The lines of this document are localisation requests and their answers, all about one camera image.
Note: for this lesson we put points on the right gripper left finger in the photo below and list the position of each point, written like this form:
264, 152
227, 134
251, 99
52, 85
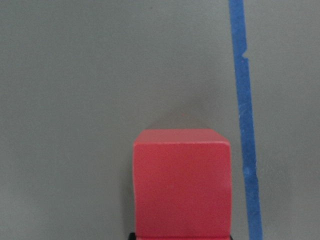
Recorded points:
132, 236

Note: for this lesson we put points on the red block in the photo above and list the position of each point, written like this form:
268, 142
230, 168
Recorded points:
182, 183

